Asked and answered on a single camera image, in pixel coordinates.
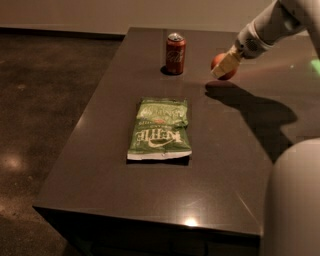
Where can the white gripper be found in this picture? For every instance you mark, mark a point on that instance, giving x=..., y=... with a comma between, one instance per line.
x=249, y=45

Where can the red apple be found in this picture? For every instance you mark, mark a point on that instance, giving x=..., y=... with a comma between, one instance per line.
x=222, y=65

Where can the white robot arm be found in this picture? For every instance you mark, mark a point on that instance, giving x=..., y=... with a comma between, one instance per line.
x=292, y=204

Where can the red coke can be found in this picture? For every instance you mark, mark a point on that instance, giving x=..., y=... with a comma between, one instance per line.
x=175, y=53

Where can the green kettle chips bag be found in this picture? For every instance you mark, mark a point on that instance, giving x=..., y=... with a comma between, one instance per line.
x=160, y=130

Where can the dark cabinet base under table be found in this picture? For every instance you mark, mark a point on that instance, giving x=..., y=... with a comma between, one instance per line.
x=98, y=235

